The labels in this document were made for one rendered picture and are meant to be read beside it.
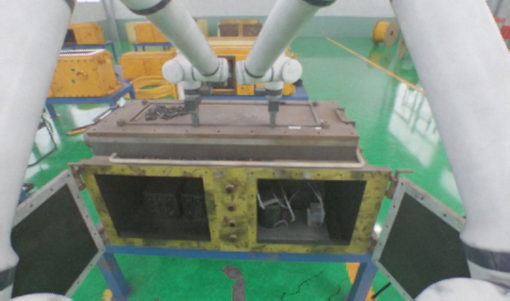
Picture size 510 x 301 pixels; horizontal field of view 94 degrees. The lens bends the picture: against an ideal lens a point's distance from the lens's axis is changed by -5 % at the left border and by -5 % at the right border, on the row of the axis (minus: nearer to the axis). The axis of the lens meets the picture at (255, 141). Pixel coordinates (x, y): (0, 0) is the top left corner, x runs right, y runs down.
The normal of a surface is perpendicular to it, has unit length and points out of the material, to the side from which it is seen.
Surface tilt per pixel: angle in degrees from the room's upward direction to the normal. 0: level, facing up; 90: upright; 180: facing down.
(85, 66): 90
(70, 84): 90
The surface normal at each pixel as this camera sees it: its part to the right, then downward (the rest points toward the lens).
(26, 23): 0.81, -0.08
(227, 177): -0.04, 0.48
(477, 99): -0.64, 0.00
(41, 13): 0.93, -0.01
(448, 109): -0.95, 0.17
